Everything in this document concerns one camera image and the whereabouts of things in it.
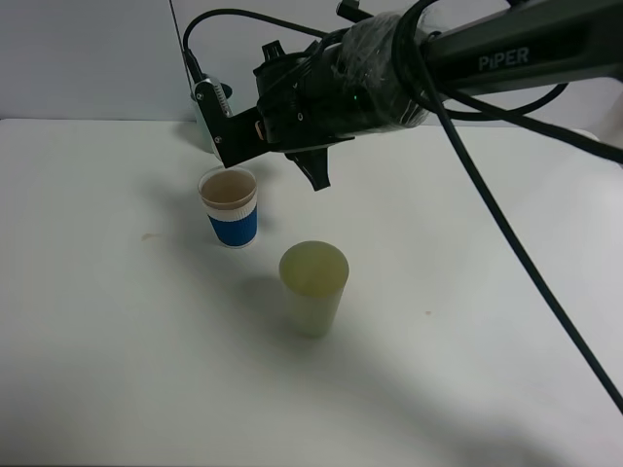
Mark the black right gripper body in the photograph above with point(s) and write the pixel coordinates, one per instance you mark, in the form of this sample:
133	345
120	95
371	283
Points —
302	104

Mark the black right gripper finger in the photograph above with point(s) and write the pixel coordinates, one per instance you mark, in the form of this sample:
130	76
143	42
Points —
314	165

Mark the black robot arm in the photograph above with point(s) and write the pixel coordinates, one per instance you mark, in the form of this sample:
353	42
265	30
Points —
384	73

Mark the glass cup with blue sleeve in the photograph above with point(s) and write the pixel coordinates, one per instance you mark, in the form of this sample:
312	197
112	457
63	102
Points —
229	199

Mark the teal plastic cup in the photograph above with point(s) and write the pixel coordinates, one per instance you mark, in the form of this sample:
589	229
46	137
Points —
206	136

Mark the light green plastic cup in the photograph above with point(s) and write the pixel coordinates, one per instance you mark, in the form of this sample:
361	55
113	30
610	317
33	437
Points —
314	275

